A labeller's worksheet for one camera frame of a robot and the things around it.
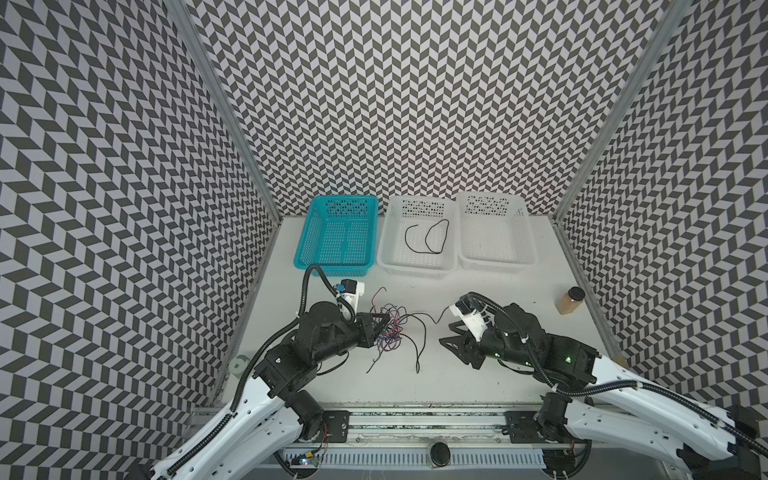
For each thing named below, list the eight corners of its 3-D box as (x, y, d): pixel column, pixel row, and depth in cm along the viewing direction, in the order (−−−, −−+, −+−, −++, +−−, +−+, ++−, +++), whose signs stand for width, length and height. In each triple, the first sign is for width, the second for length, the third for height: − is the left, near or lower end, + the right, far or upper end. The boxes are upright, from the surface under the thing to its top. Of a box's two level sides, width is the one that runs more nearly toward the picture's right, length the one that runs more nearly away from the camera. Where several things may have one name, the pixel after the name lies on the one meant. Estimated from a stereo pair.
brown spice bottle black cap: (559, 318, 95) (575, 300, 86) (554, 304, 98) (569, 286, 89) (570, 318, 95) (588, 300, 86) (565, 304, 98) (582, 286, 89)
